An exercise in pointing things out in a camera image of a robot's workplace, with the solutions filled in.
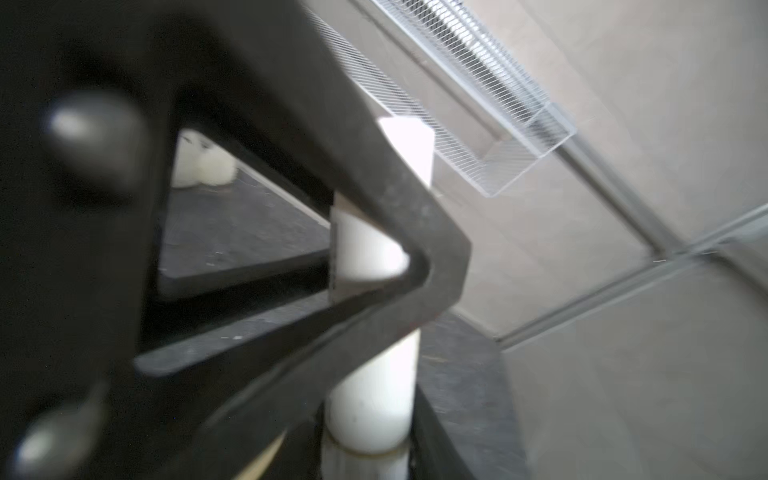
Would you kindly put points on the yellow envelope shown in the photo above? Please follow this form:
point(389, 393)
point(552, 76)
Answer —
point(258, 466)

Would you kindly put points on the white glue stick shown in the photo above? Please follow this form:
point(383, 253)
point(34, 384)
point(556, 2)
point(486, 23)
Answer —
point(370, 411)

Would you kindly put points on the white wire mesh basket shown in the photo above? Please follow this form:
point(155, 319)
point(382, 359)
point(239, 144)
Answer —
point(434, 60)

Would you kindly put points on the white teddy bear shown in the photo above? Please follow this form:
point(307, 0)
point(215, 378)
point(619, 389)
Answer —
point(200, 161)

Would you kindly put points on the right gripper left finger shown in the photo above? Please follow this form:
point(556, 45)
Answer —
point(299, 456)

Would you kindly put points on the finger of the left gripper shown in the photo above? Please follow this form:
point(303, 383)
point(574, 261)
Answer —
point(100, 379)
point(177, 288)

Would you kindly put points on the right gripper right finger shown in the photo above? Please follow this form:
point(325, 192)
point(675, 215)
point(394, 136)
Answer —
point(434, 456)

